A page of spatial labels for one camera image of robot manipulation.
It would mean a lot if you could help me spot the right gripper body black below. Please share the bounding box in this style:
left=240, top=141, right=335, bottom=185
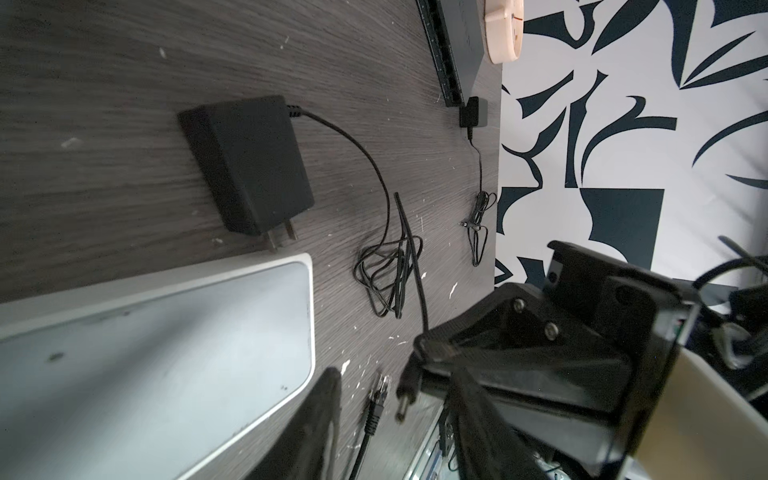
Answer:
left=413, top=241, right=701, bottom=479

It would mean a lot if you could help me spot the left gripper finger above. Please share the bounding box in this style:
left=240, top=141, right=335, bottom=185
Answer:
left=246, top=367, right=342, bottom=479

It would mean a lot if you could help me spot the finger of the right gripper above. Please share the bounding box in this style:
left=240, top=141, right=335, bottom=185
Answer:
left=446, top=367, right=547, bottom=480

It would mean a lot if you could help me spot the white network switch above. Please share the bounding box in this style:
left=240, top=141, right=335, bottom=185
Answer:
left=1, top=253, right=316, bottom=479

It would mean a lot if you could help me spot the black power adapter with cable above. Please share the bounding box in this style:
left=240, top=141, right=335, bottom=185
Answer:
left=177, top=95, right=431, bottom=424

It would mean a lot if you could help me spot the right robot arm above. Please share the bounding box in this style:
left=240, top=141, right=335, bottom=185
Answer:
left=397, top=241, right=767, bottom=479

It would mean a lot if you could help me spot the long black cable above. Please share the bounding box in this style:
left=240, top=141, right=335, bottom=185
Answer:
left=347, top=373, right=392, bottom=480

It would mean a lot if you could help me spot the black flat switch box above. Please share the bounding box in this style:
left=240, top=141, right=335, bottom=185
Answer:
left=416, top=0, right=484, bottom=108

